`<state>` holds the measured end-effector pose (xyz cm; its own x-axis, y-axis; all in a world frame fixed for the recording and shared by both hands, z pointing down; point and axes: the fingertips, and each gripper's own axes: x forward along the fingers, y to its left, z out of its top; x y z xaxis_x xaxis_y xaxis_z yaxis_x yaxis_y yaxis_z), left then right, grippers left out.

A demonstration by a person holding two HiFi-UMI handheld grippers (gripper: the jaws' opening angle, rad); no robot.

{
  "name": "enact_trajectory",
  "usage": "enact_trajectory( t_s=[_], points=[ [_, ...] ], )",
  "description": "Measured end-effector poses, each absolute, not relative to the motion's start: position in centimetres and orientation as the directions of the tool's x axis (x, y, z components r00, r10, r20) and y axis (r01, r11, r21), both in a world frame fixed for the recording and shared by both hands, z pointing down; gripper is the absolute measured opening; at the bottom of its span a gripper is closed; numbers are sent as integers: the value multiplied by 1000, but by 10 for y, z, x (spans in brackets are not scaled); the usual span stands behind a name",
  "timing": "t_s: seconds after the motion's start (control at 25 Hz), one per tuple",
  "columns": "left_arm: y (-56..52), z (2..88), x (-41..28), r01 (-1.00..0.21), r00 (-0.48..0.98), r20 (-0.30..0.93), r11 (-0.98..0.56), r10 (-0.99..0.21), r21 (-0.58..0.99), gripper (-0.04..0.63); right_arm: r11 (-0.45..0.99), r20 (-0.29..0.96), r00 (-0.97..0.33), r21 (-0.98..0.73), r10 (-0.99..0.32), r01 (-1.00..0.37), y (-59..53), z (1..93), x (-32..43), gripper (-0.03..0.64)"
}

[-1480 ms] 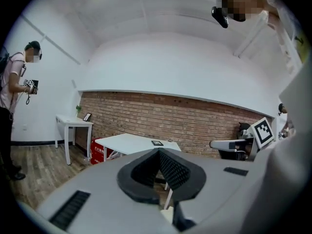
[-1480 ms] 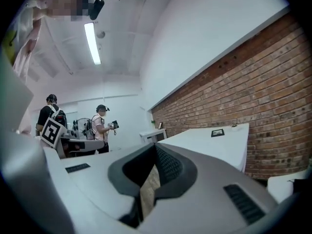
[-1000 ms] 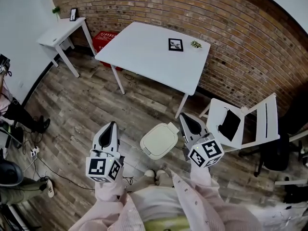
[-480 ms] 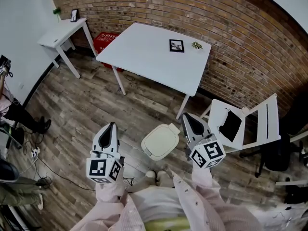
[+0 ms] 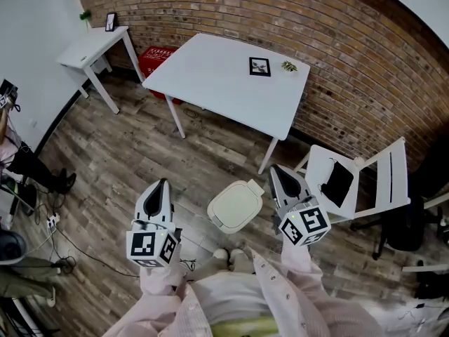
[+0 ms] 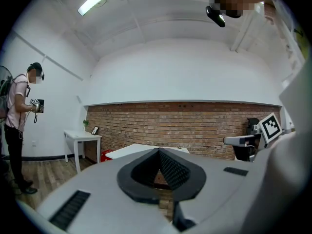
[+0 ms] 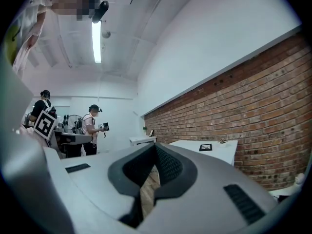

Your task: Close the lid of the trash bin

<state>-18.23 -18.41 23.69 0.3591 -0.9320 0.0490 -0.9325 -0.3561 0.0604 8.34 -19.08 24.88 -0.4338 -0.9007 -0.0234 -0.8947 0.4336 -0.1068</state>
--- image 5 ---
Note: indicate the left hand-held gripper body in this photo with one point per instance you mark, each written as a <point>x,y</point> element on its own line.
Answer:
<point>144,246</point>

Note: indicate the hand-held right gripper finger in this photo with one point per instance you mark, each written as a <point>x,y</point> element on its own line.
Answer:
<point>275,188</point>
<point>301,181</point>

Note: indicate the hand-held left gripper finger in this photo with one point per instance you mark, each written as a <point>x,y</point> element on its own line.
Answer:
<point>168,202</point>
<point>142,202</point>

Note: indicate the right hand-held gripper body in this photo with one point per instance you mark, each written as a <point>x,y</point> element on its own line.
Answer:
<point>305,225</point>

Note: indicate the cream white trash bin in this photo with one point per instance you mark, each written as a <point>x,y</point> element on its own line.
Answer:
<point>233,205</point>

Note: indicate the person's left forearm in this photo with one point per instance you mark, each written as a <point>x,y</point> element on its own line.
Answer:
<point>159,281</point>

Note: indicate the person's right forearm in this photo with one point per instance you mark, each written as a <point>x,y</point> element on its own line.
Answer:
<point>303,265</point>

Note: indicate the white folding chair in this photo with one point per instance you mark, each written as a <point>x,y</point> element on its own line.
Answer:
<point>350,181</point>

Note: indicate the person's beige legs and shoes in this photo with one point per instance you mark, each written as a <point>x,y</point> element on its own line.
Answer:
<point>229,258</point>

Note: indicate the white power strip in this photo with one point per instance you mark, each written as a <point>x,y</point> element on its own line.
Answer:
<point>53,220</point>

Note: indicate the person's pink shirt torso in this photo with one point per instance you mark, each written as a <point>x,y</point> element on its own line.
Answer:
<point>245,300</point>

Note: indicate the black office chair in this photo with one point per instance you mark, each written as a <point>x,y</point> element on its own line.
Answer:
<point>403,223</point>

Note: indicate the large white square table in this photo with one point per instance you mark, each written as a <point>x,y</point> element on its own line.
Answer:
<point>228,83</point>

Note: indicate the small potted green plant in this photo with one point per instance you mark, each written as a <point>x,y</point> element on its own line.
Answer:
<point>289,66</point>

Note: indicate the red plastic crate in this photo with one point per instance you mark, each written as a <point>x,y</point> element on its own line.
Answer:
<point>154,60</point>

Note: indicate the small white desk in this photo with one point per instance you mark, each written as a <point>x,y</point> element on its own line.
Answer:
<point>93,47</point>

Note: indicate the black picture frame lying flat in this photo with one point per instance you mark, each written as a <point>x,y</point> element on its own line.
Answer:
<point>260,66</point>

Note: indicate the black standing picture frame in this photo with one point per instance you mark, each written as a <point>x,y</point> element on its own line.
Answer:
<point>111,22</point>

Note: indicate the green wall plant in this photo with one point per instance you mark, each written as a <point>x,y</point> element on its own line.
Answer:
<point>85,15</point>

